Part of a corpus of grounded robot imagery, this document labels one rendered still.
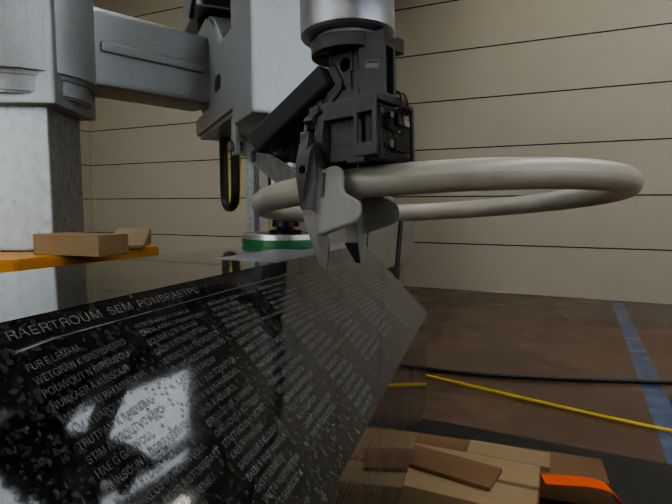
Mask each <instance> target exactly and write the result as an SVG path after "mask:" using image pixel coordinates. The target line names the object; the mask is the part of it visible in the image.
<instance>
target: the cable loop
mask: <svg viewBox="0 0 672 504"><path fill-rule="evenodd" d="M219 163H220V194H221V203H222V206H223V208H224V209H225V210H226V211H228V212H232V211H234V210H236V208H237V207H238V205H239V203H240V198H241V154H239V155H237V156H232V152H231V198H230V188H229V150H228V143H221V142H220V141H219Z"/></svg>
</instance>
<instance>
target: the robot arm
mask: <svg viewBox="0 0 672 504"><path fill-rule="evenodd" d="M300 33H301V40H302V42H303V43H304V44H305V45H306V46H308V47H309V48H310V49H311V58H312V61H313V62H314V63H316V64H318V65H320V66H317V67H316V68H315V69H314V70H313V71H312V72H311V73H310V74H309V75H308V76H307V77H306V78H305V79H304V80H303V81H302V82H301V83H300V84H299V85H298V86H297V87H296V88H295V89H294V90H293V91H292V92H291V93H290V94H289V95H288V96H287V97H286V98H285V99H284V100H283V101H282V102H281V103H280V104H279V105H278V106H277V107H276V108H275V109H274V110H273V111H272V112H271V113H270V114H269V115H268V116H267V117H266V118H265V119H264V120H263V121H262V122H261V123H260V124H259V125H258V126H257V127H256V128H255V129H254V130H253V131H252V132H251V133H250V135H249V137H250V140H251V143H252V145H253V148H254V150H255V151H256V152H257V153H263V154H268V155H273V156H279V157H285V156H287V155H288V154H289V153H290V152H291V151H292V150H293V149H294V148H296V147H297V146H298V145H299V144H300V145H299V149H298V153H297V158H296V180H297V188H298V195H299V202H300V208H301V209H302V210H303V215H304V221H305V225H306V228H307V231H308V234H309V237H310V240H311V243H312V246H313V248H314V251H315V254H316V257H317V260H318V263H319V265H320V266H322V267H328V261H329V250H330V244H329V240H328V234H329V233H332V232H334V231H337V230H340V229H342V228H345V229H346V243H345V246H346V247H347V249H348V251H349V252H350V254H351V256H352V257H353V259H354V261H355V262H356V263H362V261H363V257H364V253H365V249H366V243H367V233H369V232H372V231H375V230H378V229H381V228H384V227H387V226H389V225H392V224H395V223H396V222H397V221H398V219H399V216H400V211H399V207H398V205H397V204H396V203H395V202H393V201H391V200H389V199H387V198H384V197H373V198H362V199H356V198H354V197H352V196H350V195H348V194H347V193H346V192H345V189H344V181H345V175H344V171H343V170H342V169H350V168H358V167H366V166H375V165H384V164H394V163H405V162H412V161H415V149H414V107H412V106H409V105H408V99H407V96H406V95H405V94H404V93H402V92H400V91H397V90H396V65H395V57H397V56H401V55H404V40H403V39H401V38H400V37H399V38H398V37H396V38H394V35H395V15H394V0H300ZM322 66H323V67H322ZM325 67H327V68H329V69H327V68H325ZM396 92H397V93H396ZM396 94H399V95H400V98H399V97H397V96H396ZM401 94H403V95H404V98H405V100H404V99H402V95H401ZM405 102H406V103H405ZM393 107H399V108H398V109H396V108H393Z"/></svg>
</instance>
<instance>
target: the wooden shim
mask: <svg viewBox="0 0 672 504"><path fill-rule="evenodd" d="M467 453H472V454H478V455H483V456H488V457H494V458H499V459H505V460H510V461H515V462H521V463H526V464H532V465H537V466H540V467H541V470H543V471H548V472H550V453H547V452H541V451H535V450H530V449H524V448H518V447H512V446H506V445H500V444H495V443H489V442H483V441H477V440H470V443H469V446H468V449H467Z"/></svg>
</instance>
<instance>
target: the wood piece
mask: <svg viewBox="0 0 672 504"><path fill-rule="evenodd" d="M33 250H34V254H37V255H62V256H88V257H102V256H110V255H118V254H126V253H129V252H128V234H127V233H84V232H59V233H43V234H33Z"/></svg>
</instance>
